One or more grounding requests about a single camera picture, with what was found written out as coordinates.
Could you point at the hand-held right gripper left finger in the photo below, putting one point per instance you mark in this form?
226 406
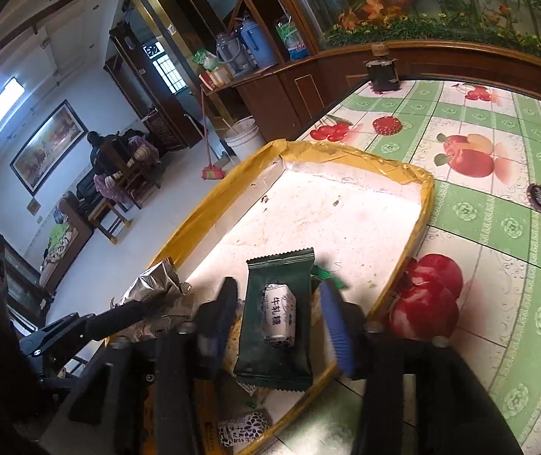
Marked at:
216 331

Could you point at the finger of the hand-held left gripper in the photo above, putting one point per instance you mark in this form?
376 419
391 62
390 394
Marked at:
109 316

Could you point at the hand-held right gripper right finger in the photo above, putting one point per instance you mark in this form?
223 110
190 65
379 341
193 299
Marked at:
339 327

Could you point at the dark green snack packet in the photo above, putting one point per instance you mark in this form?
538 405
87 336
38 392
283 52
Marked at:
256 294

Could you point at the silver foil snack packet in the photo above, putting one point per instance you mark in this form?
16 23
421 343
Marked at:
157 284

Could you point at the white blue candy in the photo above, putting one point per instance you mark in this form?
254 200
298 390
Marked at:
242 429
280 315

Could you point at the yellow cardboard tray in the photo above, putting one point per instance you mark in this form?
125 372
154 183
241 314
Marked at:
346 208

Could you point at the wooden sofa with cushions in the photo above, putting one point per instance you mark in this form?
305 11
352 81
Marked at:
62 241

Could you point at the wooden chair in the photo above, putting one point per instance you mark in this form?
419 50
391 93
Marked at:
109 218

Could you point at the red broom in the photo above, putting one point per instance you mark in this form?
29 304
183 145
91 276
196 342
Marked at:
211 171

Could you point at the white plastic bucket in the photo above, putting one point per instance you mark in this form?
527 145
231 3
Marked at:
247 140

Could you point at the brown wooden cabinet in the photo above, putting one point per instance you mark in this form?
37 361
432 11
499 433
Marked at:
275 99

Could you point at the lattice window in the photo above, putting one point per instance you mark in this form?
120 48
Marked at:
168 71

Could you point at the small cardboard box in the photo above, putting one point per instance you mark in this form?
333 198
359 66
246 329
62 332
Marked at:
218 76

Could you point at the dark glass jar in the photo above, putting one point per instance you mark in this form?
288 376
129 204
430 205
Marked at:
384 73

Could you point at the green white bag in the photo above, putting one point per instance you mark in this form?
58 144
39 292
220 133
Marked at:
204 60

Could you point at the grey plastic jug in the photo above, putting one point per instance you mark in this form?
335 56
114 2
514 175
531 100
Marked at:
230 54

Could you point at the blue thermos jug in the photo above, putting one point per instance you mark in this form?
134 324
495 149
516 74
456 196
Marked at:
257 42

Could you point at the framed wall painting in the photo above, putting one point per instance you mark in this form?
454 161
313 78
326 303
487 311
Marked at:
48 144

